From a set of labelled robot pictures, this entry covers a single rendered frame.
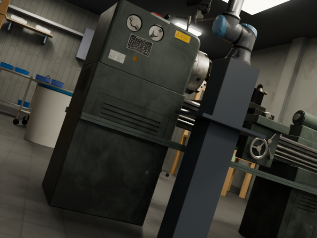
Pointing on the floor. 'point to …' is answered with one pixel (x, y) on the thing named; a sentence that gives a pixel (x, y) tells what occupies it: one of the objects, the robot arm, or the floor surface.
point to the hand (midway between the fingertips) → (194, 21)
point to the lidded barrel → (47, 114)
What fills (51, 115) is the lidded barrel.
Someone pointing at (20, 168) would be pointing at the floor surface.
